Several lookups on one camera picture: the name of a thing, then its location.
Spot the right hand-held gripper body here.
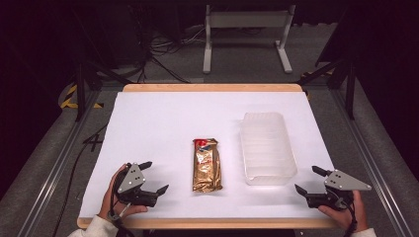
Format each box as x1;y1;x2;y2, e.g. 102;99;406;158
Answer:
304;169;373;212

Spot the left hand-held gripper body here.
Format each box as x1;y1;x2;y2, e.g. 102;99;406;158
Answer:
114;162;160;208

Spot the gold foil snack packet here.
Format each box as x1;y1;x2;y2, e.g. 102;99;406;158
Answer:
192;137;224;194

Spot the translucent plastic container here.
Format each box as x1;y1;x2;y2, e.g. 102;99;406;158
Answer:
239;112;298;187

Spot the person's left hand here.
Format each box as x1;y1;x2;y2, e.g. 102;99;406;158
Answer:
97;164;149;222

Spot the person's right hand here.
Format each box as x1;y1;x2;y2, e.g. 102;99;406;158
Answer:
317;190;369;233

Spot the white paper sheet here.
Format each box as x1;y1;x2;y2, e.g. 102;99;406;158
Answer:
78;91;337;220

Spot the black metal stand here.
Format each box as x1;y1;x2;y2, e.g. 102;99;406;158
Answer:
72;58;133;123
295;58;358;121

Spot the yellow black floor tape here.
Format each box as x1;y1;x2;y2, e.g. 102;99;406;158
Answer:
58;84;105;110

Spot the wooden table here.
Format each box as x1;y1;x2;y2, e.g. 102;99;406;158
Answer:
76;83;340;230

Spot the white metal stand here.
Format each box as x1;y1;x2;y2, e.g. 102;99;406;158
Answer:
202;4;296;75

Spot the aluminium floor rail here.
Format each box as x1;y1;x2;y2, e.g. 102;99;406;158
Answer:
330;88;419;237
16;90;102;237

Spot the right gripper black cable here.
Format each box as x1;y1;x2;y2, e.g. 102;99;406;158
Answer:
332;189;361;237

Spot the black floor cable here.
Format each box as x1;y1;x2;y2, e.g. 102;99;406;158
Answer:
51;122;110;237

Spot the bundle of floor cables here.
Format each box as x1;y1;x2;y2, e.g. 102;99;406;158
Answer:
129;6;215;84

